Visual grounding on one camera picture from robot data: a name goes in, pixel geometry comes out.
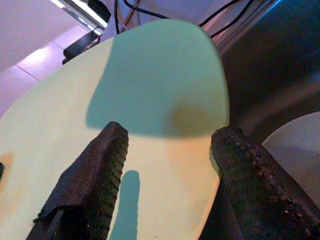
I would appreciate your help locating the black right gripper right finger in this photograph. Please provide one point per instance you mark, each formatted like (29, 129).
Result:
(250, 180)

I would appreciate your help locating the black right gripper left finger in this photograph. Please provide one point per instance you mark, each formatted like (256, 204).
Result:
(100, 175)

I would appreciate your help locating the light green plate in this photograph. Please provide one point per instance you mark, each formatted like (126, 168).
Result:
(150, 75)

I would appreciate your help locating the white bowl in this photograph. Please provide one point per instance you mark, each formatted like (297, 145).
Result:
(300, 145)

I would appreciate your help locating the stainless steel sink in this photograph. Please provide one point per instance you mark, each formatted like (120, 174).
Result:
(275, 62)

